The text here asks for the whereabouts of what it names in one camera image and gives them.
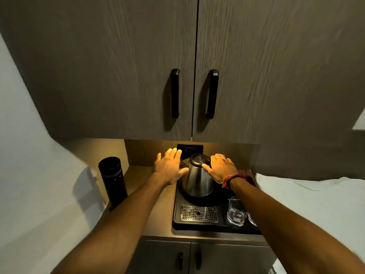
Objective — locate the person's right hand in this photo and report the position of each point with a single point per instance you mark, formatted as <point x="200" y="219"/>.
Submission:
<point x="223" y="170"/>

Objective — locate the person's left hand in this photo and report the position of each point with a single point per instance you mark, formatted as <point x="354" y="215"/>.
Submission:
<point x="168" y="171"/>

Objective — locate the person's left thumb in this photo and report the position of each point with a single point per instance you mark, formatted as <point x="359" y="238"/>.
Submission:
<point x="184" y="171"/>

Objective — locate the person's left little finger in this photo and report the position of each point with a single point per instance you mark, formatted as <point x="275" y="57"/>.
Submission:
<point x="158" y="159"/>

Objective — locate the person's right thumb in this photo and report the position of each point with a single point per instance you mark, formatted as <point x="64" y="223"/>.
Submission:
<point x="206" y="167"/>

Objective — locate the person's left middle finger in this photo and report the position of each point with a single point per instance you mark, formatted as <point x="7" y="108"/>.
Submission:
<point x="173" y="154"/>

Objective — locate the person's left forearm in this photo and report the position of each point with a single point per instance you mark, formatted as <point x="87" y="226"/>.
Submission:
<point x="119" y="225"/>

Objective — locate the person's right forearm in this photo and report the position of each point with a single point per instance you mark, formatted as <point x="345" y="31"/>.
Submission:
<point x="285" y="225"/>

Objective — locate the stainless steel electric kettle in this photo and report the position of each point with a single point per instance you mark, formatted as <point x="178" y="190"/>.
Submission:
<point x="197" y="179"/>

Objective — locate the red thread wristband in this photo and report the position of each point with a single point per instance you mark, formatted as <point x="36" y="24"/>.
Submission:
<point x="235" y="178"/>

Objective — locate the metal drip grid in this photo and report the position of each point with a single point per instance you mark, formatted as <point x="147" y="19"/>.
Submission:
<point x="198" y="214"/>

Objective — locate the black insulated bottle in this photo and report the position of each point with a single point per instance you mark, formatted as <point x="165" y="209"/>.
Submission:
<point x="112" y="182"/>

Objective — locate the clear drinking glass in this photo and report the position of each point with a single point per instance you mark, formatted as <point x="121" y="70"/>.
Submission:
<point x="251" y="220"/>
<point x="236" y="212"/>

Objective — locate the black serving tray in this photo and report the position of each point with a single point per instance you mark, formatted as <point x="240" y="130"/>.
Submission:
<point x="199" y="225"/>

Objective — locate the grey lower cabinet door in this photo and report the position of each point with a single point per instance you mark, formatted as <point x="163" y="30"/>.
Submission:
<point x="231" y="259"/>
<point x="159" y="258"/>

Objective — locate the wooden upper cabinet door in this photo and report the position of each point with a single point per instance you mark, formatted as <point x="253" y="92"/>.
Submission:
<point x="99" y="68"/>
<point x="271" y="68"/>

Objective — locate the white bed sheet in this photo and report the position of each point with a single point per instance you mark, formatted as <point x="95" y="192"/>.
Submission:
<point x="319" y="208"/>

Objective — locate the black wall socket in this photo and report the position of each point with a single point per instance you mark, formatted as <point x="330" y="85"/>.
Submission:
<point x="189" y="149"/>

